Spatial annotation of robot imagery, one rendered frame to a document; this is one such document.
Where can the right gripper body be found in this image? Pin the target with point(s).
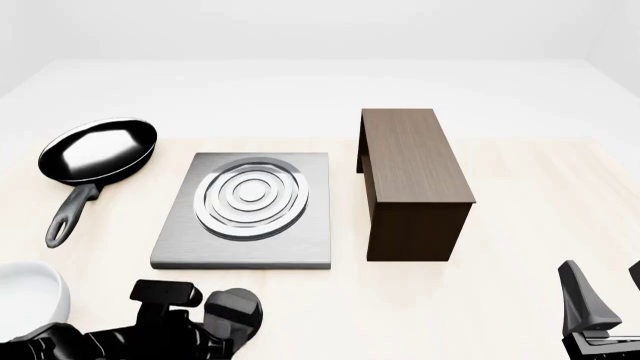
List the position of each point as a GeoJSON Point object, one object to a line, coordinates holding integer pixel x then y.
{"type": "Point", "coordinates": [605, 347]}

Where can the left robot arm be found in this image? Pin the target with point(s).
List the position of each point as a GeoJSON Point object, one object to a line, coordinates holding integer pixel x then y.
{"type": "Point", "coordinates": [130, 343]}

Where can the brown wooden cabinet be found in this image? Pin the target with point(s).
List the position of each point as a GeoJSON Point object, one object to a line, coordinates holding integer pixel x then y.
{"type": "Point", "coordinates": [415, 168]}

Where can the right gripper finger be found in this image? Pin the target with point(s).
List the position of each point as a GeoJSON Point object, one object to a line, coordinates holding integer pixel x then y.
{"type": "Point", "coordinates": [636, 275]}
{"type": "Point", "coordinates": [582, 300]}

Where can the white bowl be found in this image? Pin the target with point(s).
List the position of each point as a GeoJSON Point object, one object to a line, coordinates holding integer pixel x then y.
{"type": "Point", "coordinates": [30, 296]}

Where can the black frying pan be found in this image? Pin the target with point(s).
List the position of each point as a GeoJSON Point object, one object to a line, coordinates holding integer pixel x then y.
{"type": "Point", "coordinates": [100, 150]}

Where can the flat stove plate with rings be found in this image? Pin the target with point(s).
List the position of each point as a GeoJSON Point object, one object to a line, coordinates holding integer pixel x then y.
{"type": "Point", "coordinates": [245, 240]}

